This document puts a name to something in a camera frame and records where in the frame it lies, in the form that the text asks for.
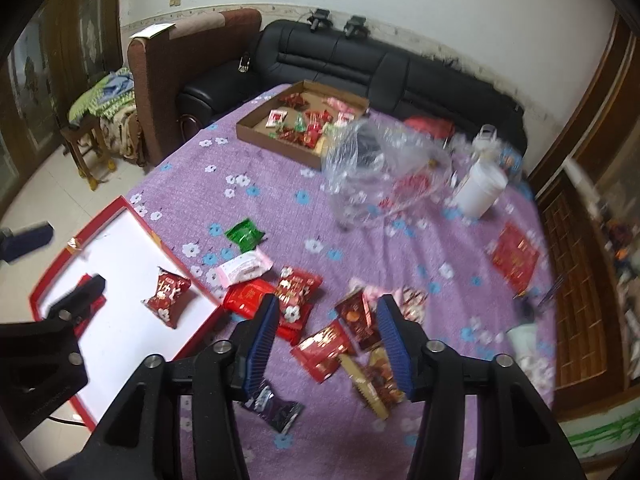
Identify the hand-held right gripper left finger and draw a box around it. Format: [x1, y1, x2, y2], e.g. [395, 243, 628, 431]
[82, 293, 281, 480]

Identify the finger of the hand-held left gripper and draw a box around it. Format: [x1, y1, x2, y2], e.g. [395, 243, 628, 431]
[43, 274, 107, 328]

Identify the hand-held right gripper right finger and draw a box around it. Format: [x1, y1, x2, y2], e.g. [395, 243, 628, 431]
[375, 294, 589, 480]

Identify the red flower-print snack packet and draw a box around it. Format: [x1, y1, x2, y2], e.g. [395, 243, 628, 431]
[274, 301, 315, 345]

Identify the dark red snack packet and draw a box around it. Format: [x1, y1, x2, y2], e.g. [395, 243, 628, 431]
[334, 290, 384, 352]

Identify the gold brown snack packet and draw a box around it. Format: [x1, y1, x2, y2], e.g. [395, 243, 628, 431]
[340, 347, 407, 419]

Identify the red box with white inside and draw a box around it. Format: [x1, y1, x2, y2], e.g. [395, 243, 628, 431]
[29, 196, 226, 432]

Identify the red gold-print snack packet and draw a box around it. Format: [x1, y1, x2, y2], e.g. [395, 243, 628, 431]
[290, 320, 359, 384]

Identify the pink bear-print snack packet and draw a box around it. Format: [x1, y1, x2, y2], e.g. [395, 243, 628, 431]
[216, 251, 274, 289]

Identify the dark purple snack packet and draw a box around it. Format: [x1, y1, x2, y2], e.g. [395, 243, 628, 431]
[240, 380, 305, 434]

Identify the dark blue object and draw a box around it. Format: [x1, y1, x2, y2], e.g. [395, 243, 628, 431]
[0, 221, 52, 264]

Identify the green foil snack packet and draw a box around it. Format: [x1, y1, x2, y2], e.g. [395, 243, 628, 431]
[224, 218, 266, 255]

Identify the purple floral tablecloth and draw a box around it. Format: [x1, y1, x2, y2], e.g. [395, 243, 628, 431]
[125, 82, 559, 480]

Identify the white paper cup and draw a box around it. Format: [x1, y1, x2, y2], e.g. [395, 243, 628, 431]
[505, 322, 557, 387]

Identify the flat red gold-print packet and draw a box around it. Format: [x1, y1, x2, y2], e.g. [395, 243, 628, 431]
[490, 222, 542, 297]

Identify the wooden stool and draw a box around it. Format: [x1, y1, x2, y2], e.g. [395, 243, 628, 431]
[60, 114, 119, 191]

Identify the clear plastic bag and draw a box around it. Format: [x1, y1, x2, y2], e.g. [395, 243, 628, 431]
[322, 114, 454, 234]

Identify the white plastic cup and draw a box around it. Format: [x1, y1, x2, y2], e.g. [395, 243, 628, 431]
[452, 160, 509, 220]

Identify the pile of folded blankets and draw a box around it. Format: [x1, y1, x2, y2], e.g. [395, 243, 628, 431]
[67, 67, 147, 167]

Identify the flat cardboard box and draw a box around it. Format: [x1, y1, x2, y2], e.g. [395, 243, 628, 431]
[236, 80, 371, 172]

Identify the heap of assorted snack packets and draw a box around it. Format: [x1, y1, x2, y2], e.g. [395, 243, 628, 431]
[265, 92, 364, 157]

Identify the red cloth bag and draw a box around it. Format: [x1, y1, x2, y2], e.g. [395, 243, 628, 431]
[404, 116, 456, 142]

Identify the wooden lattice door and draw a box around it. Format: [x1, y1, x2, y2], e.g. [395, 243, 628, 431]
[527, 15, 640, 413]

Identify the brown armchair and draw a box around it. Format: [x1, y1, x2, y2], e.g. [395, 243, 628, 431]
[126, 8, 264, 169]

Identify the wooden glass-door cabinet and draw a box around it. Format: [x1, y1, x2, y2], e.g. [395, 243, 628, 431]
[0, 0, 124, 213]

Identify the white paper sheet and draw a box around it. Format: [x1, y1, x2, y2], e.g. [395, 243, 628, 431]
[130, 22, 177, 41]

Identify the black leather sofa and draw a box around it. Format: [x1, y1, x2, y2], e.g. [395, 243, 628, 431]
[177, 20, 529, 152]

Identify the black clamp device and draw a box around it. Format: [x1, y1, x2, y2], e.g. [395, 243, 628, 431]
[345, 15, 371, 41]
[306, 7, 334, 34]

